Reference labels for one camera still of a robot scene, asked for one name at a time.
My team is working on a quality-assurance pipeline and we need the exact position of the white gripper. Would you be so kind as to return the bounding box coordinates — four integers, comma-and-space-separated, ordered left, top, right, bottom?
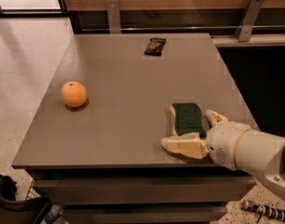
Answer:
162, 109, 251, 170

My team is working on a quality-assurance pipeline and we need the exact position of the blue small object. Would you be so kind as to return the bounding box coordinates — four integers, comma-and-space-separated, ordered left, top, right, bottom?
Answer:
44, 204, 63, 224

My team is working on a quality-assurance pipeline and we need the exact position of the black and white striped cylinder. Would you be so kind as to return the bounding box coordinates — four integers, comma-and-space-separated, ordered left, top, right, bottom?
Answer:
240, 200, 285, 222

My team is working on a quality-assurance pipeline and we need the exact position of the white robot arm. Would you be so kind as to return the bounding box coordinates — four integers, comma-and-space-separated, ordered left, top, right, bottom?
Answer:
162, 110, 285, 201

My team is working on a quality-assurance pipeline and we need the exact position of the right metal wall bracket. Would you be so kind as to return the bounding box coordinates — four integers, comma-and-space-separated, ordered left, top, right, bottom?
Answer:
235, 0, 264, 42

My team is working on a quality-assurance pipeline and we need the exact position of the left metal wall bracket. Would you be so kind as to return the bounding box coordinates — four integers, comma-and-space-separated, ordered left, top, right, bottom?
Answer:
106, 0, 121, 34

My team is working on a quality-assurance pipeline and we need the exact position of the green and yellow sponge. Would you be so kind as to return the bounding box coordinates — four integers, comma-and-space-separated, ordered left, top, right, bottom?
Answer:
170, 103, 207, 137

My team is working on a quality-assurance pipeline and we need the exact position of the black rxbar chocolate wrapper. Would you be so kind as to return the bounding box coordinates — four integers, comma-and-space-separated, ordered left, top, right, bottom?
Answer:
144, 38, 166, 56

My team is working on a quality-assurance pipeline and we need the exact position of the metal wall bracket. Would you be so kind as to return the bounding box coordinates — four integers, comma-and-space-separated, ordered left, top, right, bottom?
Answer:
235, 0, 264, 42
106, 0, 121, 34

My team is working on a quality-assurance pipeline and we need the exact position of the black chair part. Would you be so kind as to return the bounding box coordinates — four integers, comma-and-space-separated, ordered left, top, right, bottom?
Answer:
0, 175, 51, 224

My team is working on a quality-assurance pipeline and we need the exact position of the grey drawer cabinet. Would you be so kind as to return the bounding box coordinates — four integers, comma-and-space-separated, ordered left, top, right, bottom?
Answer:
13, 34, 254, 224

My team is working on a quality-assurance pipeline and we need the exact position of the orange fruit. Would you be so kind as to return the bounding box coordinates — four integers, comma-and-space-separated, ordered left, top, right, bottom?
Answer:
61, 81, 87, 107

